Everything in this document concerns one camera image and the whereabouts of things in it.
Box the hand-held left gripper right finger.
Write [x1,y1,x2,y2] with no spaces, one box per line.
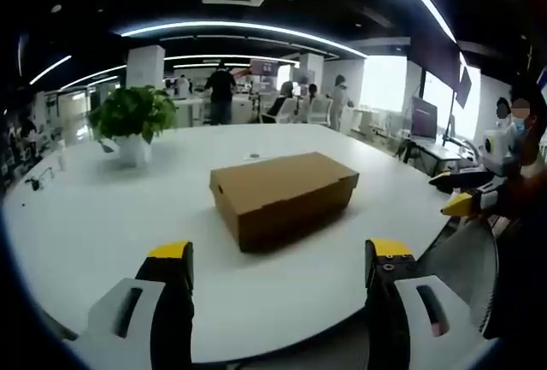
[364,238,486,370]

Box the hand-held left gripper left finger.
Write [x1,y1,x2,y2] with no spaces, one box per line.
[68,240,196,370]

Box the brown cardboard shoe box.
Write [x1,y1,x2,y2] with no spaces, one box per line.
[209,151,360,254]

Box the computer monitor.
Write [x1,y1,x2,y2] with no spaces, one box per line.
[409,96,439,141]

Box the mesh office chair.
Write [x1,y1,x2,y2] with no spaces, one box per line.
[416,215,500,339]

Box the white office chair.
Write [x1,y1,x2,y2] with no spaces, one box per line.
[308,98,334,126]

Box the white plant pot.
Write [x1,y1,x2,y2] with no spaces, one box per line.
[115,134,153,169]

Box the green potted plant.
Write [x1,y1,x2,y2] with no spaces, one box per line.
[87,85,179,145]

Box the small black cable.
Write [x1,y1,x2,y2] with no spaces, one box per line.
[24,167,56,191]

